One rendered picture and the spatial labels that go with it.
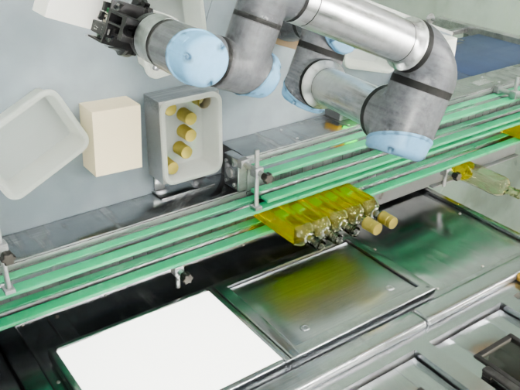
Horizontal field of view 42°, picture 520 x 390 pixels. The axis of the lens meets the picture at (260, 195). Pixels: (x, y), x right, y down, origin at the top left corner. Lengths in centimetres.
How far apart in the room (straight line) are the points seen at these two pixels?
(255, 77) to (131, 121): 66
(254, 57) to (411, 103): 35
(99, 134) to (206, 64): 70
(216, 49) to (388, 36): 34
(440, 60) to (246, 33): 39
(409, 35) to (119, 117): 72
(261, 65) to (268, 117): 94
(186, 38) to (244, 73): 11
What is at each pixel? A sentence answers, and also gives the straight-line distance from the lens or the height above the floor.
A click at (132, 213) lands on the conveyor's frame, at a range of 171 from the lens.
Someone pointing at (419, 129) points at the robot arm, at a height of 146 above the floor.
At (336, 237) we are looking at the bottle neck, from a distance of 171.
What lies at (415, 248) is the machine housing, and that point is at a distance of 203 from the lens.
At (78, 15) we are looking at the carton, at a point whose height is 110.
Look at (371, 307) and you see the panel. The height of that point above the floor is 128.
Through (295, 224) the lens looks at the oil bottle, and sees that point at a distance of 172.
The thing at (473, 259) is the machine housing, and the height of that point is 125.
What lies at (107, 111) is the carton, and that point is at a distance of 159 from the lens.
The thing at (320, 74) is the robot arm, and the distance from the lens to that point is 154.
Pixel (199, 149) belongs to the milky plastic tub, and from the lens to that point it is 181.
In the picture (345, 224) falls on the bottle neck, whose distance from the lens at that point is 176.
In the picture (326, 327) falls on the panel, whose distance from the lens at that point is 163.
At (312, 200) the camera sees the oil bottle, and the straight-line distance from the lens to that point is 183.
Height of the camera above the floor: 220
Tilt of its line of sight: 46 degrees down
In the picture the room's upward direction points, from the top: 123 degrees clockwise
